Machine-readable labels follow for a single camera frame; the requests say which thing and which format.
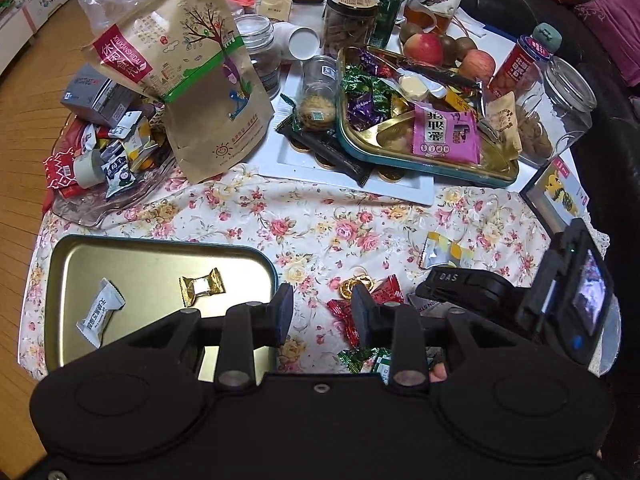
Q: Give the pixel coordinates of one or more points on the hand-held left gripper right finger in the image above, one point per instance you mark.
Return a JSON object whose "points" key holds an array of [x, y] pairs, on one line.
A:
{"points": [[360, 316]]}

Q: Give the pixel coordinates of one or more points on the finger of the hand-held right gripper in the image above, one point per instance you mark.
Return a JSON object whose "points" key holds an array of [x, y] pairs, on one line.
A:
{"points": [[432, 290]]}

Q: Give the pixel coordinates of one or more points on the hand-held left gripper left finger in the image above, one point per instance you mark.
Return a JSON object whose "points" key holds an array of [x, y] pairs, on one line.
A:
{"points": [[285, 316]]}

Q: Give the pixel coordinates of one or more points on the gold chocolate coin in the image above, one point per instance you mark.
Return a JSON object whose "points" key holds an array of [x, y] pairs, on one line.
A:
{"points": [[392, 176], [299, 146], [324, 161], [347, 287]]}

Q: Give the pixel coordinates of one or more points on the red candy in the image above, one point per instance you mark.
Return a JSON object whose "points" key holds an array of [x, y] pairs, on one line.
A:
{"points": [[387, 290]]}

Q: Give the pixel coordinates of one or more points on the gold candy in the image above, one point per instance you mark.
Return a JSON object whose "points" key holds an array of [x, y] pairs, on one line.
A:
{"points": [[200, 287]]}

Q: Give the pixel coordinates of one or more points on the gold tin tray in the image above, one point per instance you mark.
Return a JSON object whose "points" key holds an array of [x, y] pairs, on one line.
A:
{"points": [[150, 265]]}

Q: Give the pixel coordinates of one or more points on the white candy packet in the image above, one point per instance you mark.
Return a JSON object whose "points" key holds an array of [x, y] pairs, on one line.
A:
{"points": [[100, 312]]}

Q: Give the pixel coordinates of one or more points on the red crinkled candy wrapper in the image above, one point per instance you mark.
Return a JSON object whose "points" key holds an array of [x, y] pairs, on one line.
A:
{"points": [[342, 316]]}

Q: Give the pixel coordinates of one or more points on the yellow and white packet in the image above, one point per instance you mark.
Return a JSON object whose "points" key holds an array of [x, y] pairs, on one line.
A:
{"points": [[445, 252]]}

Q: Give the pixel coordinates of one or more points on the green foil candy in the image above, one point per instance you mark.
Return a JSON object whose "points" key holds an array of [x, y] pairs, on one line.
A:
{"points": [[357, 357]]}

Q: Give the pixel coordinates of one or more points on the floral tablecloth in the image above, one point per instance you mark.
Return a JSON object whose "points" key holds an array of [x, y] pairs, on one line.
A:
{"points": [[325, 220]]}

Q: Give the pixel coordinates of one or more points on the picture card box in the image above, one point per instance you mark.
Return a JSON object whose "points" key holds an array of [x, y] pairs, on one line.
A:
{"points": [[560, 195]]}

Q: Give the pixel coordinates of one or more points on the white rectangular plate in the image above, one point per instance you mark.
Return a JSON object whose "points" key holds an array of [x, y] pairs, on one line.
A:
{"points": [[300, 172]]}

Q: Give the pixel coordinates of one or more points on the pink snack packet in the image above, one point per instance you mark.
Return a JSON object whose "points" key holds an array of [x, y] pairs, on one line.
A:
{"points": [[445, 135]]}

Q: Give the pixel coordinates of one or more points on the teal tin box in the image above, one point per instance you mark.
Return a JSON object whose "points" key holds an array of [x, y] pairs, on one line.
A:
{"points": [[395, 137]]}

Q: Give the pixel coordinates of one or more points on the black snack bar packet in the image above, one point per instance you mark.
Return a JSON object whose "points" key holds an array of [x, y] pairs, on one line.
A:
{"points": [[330, 152]]}

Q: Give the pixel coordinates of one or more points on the tan snack packet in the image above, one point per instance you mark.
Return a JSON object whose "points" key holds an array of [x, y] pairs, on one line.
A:
{"points": [[505, 120]]}

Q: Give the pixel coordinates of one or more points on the small yellow packet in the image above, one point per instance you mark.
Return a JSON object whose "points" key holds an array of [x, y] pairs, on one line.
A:
{"points": [[459, 100]]}

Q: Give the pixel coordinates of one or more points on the heap of foil candies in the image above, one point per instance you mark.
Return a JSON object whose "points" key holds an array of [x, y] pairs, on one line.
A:
{"points": [[370, 95]]}

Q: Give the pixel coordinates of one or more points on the white jelly cup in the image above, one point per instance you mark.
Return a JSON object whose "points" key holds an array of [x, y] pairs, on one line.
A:
{"points": [[412, 86]]}

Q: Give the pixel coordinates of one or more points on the large clear glass jar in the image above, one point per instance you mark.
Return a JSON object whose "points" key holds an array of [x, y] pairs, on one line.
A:
{"points": [[565, 95]]}

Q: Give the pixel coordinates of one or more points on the small clear plastic jar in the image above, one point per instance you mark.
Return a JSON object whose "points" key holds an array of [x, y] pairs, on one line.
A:
{"points": [[317, 110]]}

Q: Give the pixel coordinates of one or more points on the pile of small snack packets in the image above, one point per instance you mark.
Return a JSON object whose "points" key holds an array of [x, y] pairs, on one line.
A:
{"points": [[117, 160]]}

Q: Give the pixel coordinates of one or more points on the red apple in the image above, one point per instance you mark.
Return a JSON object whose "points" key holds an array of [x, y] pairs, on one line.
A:
{"points": [[422, 49], [477, 65]]}

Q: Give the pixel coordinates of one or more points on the glass dish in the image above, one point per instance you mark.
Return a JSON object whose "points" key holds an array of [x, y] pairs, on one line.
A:
{"points": [[80, 210]]}

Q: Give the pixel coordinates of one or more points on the red label bottle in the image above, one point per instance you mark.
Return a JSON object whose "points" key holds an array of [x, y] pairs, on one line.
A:
{"points": [[520, 65]]}

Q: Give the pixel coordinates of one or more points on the kraft paper bag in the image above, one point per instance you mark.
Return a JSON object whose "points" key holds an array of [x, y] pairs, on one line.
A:
{"points": [[200, 85]]}

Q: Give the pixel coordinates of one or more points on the brown kiwi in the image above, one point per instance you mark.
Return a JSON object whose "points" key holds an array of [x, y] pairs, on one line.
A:
{"points": [[465, 46], [410, 31]]}

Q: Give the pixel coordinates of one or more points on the small white round container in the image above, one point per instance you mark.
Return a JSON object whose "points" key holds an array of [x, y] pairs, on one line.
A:
{"points": [[87, 169]]}

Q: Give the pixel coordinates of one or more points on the pink cushion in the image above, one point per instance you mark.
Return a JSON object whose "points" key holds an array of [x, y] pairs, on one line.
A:
{"points": [[610, 35]]}

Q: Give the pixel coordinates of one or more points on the white paper cup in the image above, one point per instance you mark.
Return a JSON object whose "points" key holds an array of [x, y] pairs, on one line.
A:
{"points": [[305, 42]]}

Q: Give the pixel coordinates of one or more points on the amber jar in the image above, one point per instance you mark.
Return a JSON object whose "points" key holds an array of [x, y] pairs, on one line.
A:
{"points": [[420, 16]]}

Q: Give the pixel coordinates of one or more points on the brown cookie jar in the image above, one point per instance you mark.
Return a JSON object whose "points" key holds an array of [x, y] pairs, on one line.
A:
{"points": [[350, 25]]}

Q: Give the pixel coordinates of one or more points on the glass jar with lid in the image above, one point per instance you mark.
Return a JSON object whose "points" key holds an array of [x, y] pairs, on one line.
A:
{"points": [[255, 35]]}

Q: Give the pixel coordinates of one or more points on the green can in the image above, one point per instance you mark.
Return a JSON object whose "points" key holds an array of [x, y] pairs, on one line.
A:
{"points": [[387, 10]]}

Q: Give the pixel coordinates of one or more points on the grey cardboard box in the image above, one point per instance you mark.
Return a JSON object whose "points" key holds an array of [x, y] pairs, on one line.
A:
{"points": [[95, 92]]}

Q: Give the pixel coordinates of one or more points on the tan cardboard box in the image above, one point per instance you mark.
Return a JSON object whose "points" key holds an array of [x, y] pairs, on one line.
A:
{"points": [[275, 9]]}

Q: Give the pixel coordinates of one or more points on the white cabinet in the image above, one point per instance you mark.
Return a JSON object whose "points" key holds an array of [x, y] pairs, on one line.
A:
{"points": [[25, 10]]}

